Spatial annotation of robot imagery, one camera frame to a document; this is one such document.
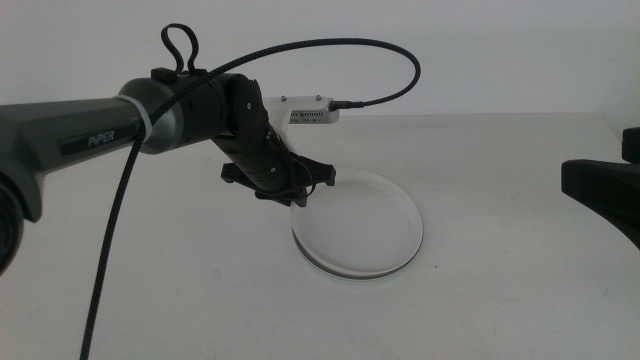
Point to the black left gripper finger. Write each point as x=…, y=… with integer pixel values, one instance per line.
x=297, y=200

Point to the grey shallow bowl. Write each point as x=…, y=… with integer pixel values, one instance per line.
x=302, y=251

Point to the white shallow bowl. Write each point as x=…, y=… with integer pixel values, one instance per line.
x=360, y=225

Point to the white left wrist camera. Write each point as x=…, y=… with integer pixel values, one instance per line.
x=300, y=105

